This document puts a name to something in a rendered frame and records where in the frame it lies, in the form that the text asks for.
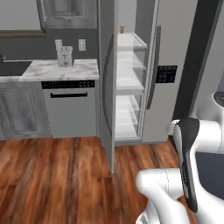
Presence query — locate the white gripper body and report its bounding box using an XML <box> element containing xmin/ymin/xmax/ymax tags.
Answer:
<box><xmin>165</xmin><ymin>119</ymin><xmax>180</xmax><ymax>137</ymax></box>

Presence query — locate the grey fridge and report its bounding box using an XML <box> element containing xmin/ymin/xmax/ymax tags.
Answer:
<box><xmin>114</xmin><ymin>0</ymin><xmax>160</xmax><ymax>144</ymax></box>

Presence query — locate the grey fridge door with dispenser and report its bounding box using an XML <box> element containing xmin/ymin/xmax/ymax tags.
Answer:
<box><xmin>141</xmin><ymin>0</ymin><xmax>200</xmax><ymax>144</ymax></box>

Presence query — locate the black tall cabinet panel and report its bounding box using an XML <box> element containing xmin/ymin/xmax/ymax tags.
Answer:
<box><xmin>171</xmin><ymin>0</ymin><xmax>224</xmax><ymax>121</ymax></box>

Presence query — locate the grey dishwasher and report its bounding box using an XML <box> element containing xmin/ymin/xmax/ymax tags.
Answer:
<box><xmin>40</xmin><ymin>79</ymin><xmax>99</xmax><ymax>139</ymax></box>

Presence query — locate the grey base cupboard door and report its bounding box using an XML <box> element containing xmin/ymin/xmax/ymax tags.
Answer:
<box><xmin>0</xmin><ymin>81</ymin><xmax>53</xmax><ymax>141</ymax></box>

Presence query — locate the dark sink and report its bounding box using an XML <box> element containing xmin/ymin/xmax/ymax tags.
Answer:
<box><xmin>0</xmin><ymin>59</ymin><xmax>33</xmax><ymax>77</ymax></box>

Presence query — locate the brown window sill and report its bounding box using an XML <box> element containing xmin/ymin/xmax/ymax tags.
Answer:
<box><xmin>0</xmin><ymin>29</ymin><xmax>46</xmax><ymax>39</ymax></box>

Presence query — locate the dark straight fridge door handle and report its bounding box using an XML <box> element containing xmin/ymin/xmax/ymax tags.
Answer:
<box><xmin>146</xmin><ymin>25</ymin><xmax>162</xmax><ymax>111</ymax></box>

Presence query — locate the dark curved fridge door handle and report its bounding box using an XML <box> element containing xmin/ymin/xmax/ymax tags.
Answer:
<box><xmin>101</xmin><ymin>34</ymin><xmax>116</xmax><ymax>136</ymax></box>

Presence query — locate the black dishwasher handle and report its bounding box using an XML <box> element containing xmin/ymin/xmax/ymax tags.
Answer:
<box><xmin>49</xmin><ymin>91</ymin><xmax>88</xmax><ymax>99</ymax></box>

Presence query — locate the white wall outlet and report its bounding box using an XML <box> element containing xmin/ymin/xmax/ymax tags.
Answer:
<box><xmin>78</xmin><ymin>38</ymin><xmax>88</xmax><ymax>53</ymax></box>
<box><xmin>54</xmin><ymin>38</ymin><xmax>63</xmax><ymax>53</ymax></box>

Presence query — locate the grey wall cupboard door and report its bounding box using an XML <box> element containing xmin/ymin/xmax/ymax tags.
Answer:
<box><xmin>36</xmin><ymin>0</ymin><xmax>99</xmax><ymax>30</ymax></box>

